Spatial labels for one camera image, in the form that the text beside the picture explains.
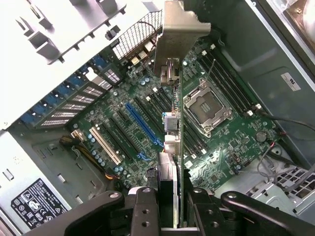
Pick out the white case sticker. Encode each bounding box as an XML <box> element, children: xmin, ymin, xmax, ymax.
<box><xmin>280</xmin><ymin>71</ymin><xmax>302</xmax><ymax>92</ymax></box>

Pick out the grey power supply with label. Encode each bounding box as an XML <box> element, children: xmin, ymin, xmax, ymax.
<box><xmin>0</xmin><ymin>129</ymin><xmax>73</xmax><ymax>236</ymax></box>

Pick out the grey open PC case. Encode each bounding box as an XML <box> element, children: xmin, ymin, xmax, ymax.
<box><xmin>0</xmin><ymin>0</ymin><xmax>315</xmax><ymax>236</ymax></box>

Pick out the black expansion slot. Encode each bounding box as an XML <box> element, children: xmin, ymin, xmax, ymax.
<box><xmin>109</xmin><ymin>110</ymin><xmax>140</xmax><ymax>154</ymax></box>
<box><xmin>134</xmin><ymin>97</ymin><xmax>165</xmax><ymax>135</ymax></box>
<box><xmin>99</xmin><ymin>119</ymin><xmax>133</xmax><ymax>161</ymax></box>

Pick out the metal CPU socket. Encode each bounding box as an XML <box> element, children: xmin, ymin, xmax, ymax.
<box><xmin>183</xmin><ymin>78</ymin><xmax>234</xmax><ymax>138</ymax></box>

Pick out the case fan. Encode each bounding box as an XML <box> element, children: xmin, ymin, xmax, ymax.
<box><xmin>282</xmin><ymin>0</ymin><xmax>315</xmax><ymax>46</ymax></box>

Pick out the black and yellow wire bundle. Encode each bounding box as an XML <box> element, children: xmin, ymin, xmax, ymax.
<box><xmin>58</xmin><ymin>134</ymin><xmax>122</xmax><ymax>180</ymax></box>

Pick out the silver coin cell battery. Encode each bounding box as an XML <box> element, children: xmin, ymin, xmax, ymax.
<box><xmin>255</xmin><ymin>131</ymin><xmax>268</xmax><ymax>143</ymax></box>

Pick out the black RAM slot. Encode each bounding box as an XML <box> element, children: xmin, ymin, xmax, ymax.
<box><xmin>210</xmin><ymin>46</ymin><xmax>262</xmax><ymax>111</ymax></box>
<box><xmin>183</xmin><ymin>127</ymin><xmax>197</xmax><ymax>160</ymax></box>
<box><xmin>198</xmin><ymin>56</ymin><xmax>254</xmax><ymax>117</ymax></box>
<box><xmin>183</xmin><ymin>117</ymin><xmax>209</xmax><ymax>156</ymax></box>

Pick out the green motherboard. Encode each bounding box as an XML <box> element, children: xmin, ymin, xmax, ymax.
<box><xmin>65</xmin><ymin>31</ymin><xmax>287</xmax><ymax>197</ymax></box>

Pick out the white expansion slot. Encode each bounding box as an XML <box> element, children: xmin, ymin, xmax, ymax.
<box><xmin>89</xmin><ymin>126</ymin><xmax>123</xmax><ymax>166</ymax></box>

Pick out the vented silver slot cover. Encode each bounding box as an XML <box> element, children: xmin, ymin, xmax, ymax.
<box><xmin>40</xmin><ymin>110</ymin><xmax>77</xmax><ymax>128</ymax></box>
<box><xmin>82</xmin><ymin>85</ymin><xmax>106</xmax><ymax>98</ymax></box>
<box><xmin>70</xmin><ymin>94</ymin><xmax>96</xmax><ymax>106</ymax></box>
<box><xmin>61</xmin><ymin>102</ymin><xmax>87</xmax><ymax>113</ymax></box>
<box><xmin>103</xmin><ymin>68</ymin><xmax>122</xmax><ymax>85</ymax></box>

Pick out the blue slot latch row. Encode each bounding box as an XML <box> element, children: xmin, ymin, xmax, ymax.
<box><xmin>19</xmin><ymin>54</ymin><xmax>107</xmax><ymax>127</ymax></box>

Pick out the grey perforated disk bay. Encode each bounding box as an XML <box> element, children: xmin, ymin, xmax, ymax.
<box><xmin>242</xmin><ymin>157</ymin><xmax>315</xmax><ymax>218</ymax></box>

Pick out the black mesh rear grille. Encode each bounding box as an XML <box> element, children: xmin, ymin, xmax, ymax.
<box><xmin>111</xmin><ymin>10</ymin><xmax>163</xmax><ymax>60</ymax></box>

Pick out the grey wire bundle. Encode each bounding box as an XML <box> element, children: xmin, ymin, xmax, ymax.
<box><xmin>237</xmin><ymin>145</ymin><xmax>315</xmax><ymax>192</ymax></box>

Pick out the blue expansion slot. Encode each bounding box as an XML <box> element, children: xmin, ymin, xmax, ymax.
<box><xmin>125</xmin><ymin>102</ymin><xmax>163</xmax><ymax>148</ymax></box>

